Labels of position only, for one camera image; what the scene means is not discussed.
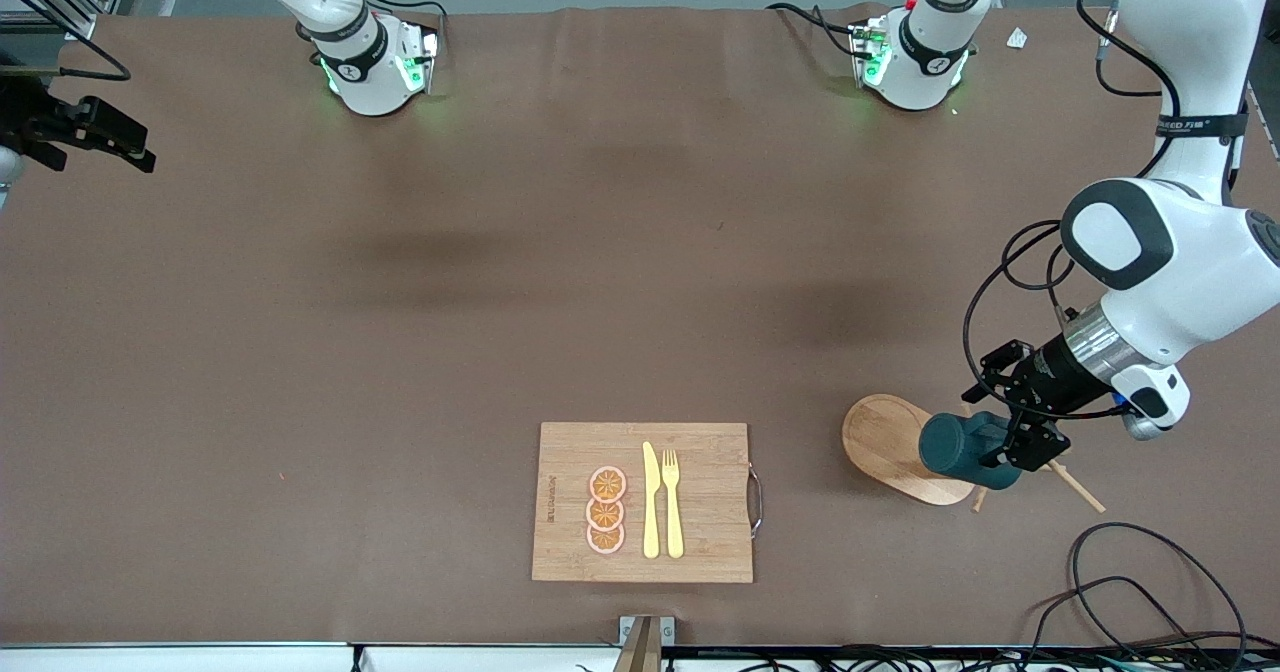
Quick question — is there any teal cup with yellow inside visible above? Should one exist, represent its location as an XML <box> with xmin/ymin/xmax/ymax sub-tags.
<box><xmin>918</xmin><ymin>411</ymin><xmax>1023</xmax><ymax>490</ymax></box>

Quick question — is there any green-lit arm base box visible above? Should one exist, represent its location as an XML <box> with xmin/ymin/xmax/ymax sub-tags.
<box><xmin>850</xmin><ymin>14</ymin><xmax>893</xmax><ymax>88</ymax></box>
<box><xmin>395</xmin><ymin>17</ymin><xmax>443</xmax><ymax>95</ymax></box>

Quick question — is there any wooden mug tree stand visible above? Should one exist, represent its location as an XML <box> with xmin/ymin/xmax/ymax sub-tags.
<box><xmin>842</xmin><ymin>393</ymin><xmax>1107</xmax><ymax>515</ymax></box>

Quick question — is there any bamboo cutting board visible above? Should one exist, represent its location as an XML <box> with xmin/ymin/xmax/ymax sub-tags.
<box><xmin>531</xmin><ymin>422</ymin><xmax>764</xmax><ymax>584</ymax></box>

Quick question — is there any yellow plastic fork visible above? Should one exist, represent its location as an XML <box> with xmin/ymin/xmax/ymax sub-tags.
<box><xmin>661</xmin><ymin>449</ymin><xmax>685</xmax><ymax>560</ymax></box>

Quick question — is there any yellow plastic knife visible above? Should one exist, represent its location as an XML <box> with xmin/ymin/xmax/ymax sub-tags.
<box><xmin>642</xmin><ymin>441</ymin><xmax>662</xmax><ymax>560</ymax></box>

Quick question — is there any brown table mat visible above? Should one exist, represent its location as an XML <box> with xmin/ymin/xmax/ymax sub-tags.
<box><xmin>0</xmin><ymin>4</ymin><xmax>1280</xmax><ymax>648</ymax></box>

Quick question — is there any white table edge profile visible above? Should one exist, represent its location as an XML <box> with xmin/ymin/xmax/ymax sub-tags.
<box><xmin>0</xmin><ymin>642</ymin><xmax>621</xmax><ymax>672</ymax></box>

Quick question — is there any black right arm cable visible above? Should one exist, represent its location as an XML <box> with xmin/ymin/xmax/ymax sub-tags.
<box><xmin>0</xmin><ymin>0</ymin><xmax>132</xmax><ymax>83</ymax></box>

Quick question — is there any black loose cable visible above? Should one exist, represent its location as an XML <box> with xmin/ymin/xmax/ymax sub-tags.
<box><xmin>1070</xmin><ymin>522</ymin><xmax>1251</xmax><ymax>672</ymax></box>
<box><xmin>1020</xmin><ymin>576</ymin><xmax>1201</xmax><ymax>672</ymax></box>

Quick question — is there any black cable bundle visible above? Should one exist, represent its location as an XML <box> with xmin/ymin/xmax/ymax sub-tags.
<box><xmin>660</xmin><ymin>647</ymin><xmax>1280</xmax><ymax>672</ymax></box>

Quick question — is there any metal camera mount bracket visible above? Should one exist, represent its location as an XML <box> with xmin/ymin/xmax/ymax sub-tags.
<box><xmin>618</xmin><ymin>615</ymin><xmax>676</xmax><ymax>672</ymax></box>

